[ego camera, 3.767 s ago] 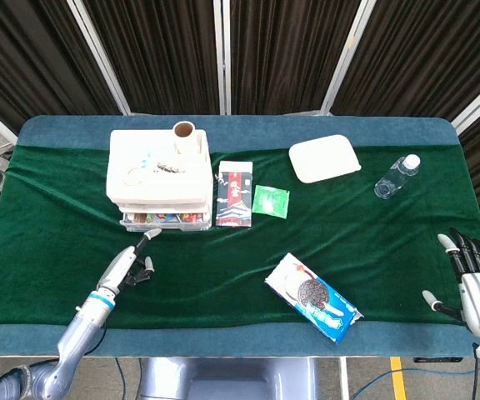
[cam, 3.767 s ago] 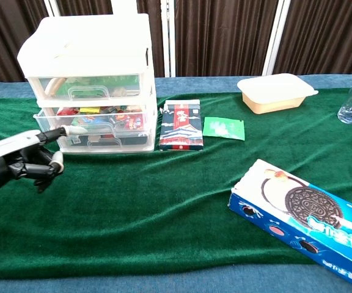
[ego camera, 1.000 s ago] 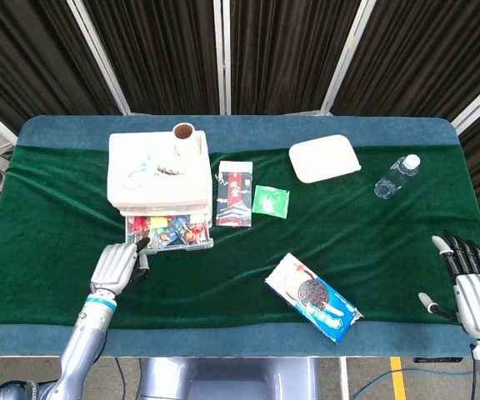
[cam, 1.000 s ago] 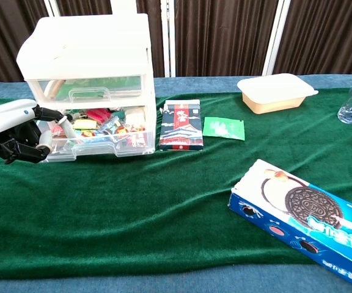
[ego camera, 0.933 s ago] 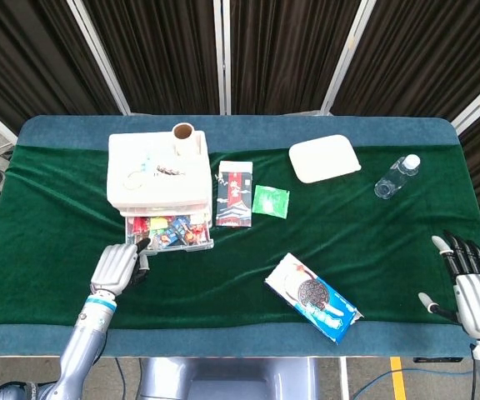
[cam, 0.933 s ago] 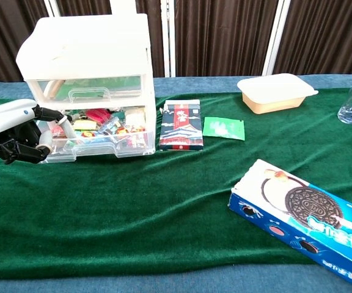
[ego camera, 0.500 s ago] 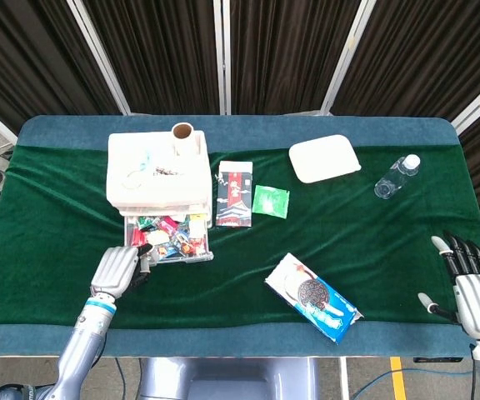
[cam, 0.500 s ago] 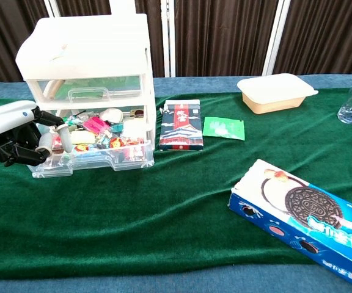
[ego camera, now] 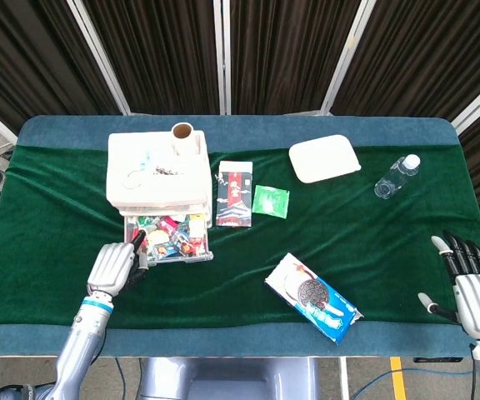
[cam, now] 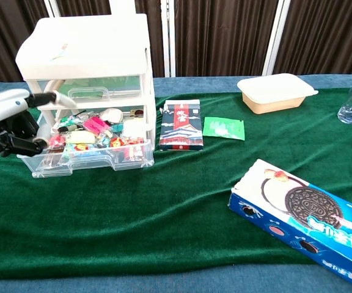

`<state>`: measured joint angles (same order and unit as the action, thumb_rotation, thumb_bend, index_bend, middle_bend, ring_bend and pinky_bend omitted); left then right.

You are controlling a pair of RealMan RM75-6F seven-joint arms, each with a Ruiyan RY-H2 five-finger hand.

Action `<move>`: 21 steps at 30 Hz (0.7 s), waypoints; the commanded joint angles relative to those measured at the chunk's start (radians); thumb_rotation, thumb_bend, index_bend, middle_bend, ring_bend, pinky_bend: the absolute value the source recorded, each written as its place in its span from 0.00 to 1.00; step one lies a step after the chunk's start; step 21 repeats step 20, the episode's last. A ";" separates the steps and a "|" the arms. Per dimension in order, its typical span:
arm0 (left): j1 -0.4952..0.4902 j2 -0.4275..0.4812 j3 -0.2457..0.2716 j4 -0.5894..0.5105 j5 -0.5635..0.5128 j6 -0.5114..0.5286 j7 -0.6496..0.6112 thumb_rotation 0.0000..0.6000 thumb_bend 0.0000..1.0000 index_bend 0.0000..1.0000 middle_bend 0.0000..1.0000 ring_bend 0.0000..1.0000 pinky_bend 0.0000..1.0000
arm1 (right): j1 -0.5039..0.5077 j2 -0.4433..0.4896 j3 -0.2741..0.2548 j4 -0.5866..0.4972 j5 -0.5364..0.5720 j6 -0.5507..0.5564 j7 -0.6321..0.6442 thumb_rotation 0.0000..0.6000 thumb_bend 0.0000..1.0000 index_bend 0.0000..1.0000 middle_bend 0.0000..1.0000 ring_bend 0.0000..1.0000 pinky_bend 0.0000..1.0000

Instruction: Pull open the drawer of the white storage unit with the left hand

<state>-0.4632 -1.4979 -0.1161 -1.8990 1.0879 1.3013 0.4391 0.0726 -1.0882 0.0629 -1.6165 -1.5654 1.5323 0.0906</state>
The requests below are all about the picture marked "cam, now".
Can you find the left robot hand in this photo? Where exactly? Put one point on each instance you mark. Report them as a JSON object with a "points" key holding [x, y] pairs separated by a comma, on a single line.
{"points": [[2, 110]]}

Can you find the clear drawer with colourful contents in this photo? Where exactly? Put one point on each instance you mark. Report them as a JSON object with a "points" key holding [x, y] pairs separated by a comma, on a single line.
{"points": [[102, 158]]}

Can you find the pink packet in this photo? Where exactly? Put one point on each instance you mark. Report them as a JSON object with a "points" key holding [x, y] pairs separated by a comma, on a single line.
{"points": [[96, 125]]}

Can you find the white round pouch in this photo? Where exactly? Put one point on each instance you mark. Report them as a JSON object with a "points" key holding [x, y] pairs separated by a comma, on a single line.
{"points": [[111, 115]]}

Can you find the green velvet cloth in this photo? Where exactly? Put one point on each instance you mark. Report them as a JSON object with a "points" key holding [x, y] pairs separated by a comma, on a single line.
{"points": [[133, 207]]}

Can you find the dark blue pictorial box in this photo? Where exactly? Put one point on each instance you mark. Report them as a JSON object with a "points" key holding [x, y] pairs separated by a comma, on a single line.
{"points": [[180, 128]]}

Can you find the teal table cover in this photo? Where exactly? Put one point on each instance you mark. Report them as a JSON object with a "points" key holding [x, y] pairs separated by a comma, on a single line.
{"points": [[194, 84]]}

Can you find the green sachet packet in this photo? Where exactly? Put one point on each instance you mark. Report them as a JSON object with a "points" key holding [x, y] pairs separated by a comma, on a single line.
{"points": [[223, 128]]}

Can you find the cream lidded lunch box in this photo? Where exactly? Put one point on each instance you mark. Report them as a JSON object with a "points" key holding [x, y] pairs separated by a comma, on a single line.
{"points": [[273, 85]]}

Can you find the blue Oreo cookie box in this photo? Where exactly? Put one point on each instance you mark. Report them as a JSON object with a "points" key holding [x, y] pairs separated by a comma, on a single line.
{"points": [[301, 204]]}

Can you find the white plastic drawer unit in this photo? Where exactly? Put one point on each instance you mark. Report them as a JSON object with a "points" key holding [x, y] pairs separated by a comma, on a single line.
{"points": [[87, 39]]}

